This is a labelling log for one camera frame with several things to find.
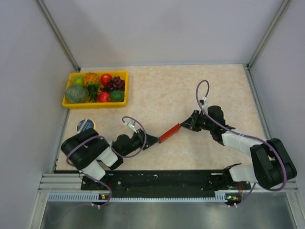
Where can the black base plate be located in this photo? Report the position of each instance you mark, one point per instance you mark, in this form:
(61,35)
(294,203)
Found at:
(165,183)

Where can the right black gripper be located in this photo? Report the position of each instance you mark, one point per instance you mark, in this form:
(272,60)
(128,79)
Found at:
(191,123)

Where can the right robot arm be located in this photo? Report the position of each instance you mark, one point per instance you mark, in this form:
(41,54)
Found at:
(270,159)

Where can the red apple top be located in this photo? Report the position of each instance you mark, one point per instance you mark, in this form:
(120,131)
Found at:
(105,79)

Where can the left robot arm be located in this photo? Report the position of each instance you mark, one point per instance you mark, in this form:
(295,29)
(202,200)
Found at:
(87,149)

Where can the grey cable duct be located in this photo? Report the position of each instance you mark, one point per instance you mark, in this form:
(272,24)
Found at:
(97,198)

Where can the red paper box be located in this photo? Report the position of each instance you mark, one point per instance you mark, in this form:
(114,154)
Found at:
(169,133)

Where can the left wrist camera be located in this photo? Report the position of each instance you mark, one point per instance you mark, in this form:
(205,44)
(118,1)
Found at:
(131,125)

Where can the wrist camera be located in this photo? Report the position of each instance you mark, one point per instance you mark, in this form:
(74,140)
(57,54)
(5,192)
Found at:
(131,125)
(204,103)

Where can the green lime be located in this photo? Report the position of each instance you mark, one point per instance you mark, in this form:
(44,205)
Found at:
(116,96)

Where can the red apple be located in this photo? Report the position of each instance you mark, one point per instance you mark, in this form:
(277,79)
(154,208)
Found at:
(105,79)
(104,97)

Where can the green melon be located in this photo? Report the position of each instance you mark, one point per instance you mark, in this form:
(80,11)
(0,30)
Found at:
(76,94)

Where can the yellow plastic tray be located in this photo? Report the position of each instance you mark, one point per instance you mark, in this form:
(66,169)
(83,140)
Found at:
(88,104)

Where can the purple grapes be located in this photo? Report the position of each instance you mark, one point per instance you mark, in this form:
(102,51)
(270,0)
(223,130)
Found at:
(116,83)

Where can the red apple bottom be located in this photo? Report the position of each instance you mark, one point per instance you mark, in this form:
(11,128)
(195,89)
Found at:
(104,97)

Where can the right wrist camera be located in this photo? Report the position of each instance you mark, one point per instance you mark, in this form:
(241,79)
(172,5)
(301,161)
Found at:
(204,103)

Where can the orange pineapple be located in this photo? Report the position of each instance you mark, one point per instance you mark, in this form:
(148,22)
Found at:
(92,83)

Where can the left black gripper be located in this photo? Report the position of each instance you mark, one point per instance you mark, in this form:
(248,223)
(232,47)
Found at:
(150,140)

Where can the green apple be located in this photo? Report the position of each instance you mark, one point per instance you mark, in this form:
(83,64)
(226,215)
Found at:
(78,81)

